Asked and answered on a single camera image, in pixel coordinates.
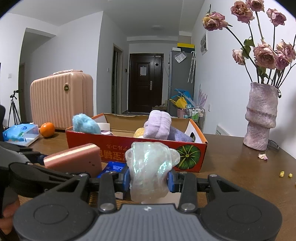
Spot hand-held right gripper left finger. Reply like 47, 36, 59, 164
46, 167, 130, 213

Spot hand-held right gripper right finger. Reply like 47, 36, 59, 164
168, 170, 253, 213

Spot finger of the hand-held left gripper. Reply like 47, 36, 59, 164
16, 150, 47, 166
9, 162, 80, 198

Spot pink sponge block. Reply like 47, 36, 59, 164
43, 143, 103, 179

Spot orange cardboard box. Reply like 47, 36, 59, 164
65, 113, 208, 173

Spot yellow white plush toy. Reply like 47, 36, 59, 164
133, 127, 147, 139

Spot blue plush toy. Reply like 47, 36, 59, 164
72, 113, 102, 135

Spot purple fluffy towel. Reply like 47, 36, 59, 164
143, 110, 172, 140

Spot person's left hand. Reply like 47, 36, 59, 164
0, 197, 22, 235

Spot small blue tissue packet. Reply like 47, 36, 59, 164
97, 161, 129, 200

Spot blue tissue pack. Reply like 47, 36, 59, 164
2, 123, 40, 146

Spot orange fruit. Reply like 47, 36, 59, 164
39, 122, 56, 138

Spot pink ribbed suitcase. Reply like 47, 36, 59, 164
30, 69, 94, 131

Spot white panel heater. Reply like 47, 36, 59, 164
216, 124, 230, 136

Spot brown cardboard box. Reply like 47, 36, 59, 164
151, 105, 167, 114

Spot dark wooden door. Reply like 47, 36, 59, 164
129, 53, 164, 112

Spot grey refrigerator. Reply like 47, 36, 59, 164
169, 48, 196, 116

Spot scattered yellow crumbs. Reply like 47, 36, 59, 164
279, 171, 296, 186

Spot purple textured vase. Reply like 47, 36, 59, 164
243, 82, 279, 151

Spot white folded umbrella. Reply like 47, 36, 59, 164
187, 51, 197, 83

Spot clear plastic bag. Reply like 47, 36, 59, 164
174, 52, 187, 64

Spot dried pink roses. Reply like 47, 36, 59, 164
202, 0, 296, 89

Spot black camera tripod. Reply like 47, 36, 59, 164
8, 89, 21, 129

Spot wire cart with bottles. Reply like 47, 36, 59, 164
185, 104, 205, 130

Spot grey door frame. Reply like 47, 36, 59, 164
112, 44, 123, 114

